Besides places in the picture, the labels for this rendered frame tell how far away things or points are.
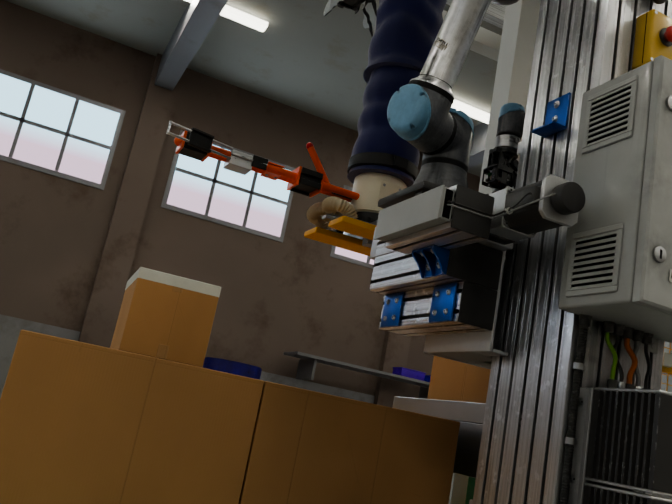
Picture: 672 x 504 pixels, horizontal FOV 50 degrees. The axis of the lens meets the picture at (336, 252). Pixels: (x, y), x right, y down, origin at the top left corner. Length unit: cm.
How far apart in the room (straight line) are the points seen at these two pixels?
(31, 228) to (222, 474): 600
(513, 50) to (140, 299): 232
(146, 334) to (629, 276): 256
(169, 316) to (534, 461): 234
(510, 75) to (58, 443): 299
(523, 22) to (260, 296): 480
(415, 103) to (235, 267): 639
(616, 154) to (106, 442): 128
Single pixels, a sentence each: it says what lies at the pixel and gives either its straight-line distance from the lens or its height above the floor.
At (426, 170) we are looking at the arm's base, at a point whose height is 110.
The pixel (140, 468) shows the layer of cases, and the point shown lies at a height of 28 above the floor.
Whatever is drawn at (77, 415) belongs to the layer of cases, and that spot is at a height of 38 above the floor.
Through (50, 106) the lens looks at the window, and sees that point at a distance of 797.
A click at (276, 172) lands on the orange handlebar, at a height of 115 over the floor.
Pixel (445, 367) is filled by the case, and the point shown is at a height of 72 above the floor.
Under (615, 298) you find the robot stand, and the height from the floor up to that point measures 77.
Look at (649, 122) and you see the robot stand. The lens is 144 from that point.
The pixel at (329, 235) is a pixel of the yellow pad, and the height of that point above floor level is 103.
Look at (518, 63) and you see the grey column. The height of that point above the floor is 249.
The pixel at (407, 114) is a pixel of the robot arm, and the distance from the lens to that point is 169.
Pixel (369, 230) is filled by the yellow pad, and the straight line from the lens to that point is 209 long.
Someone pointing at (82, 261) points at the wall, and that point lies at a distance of 765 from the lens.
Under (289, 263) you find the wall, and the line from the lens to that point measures 816.
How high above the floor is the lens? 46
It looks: 14 degrees up
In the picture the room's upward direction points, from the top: 11 degrees clockwise
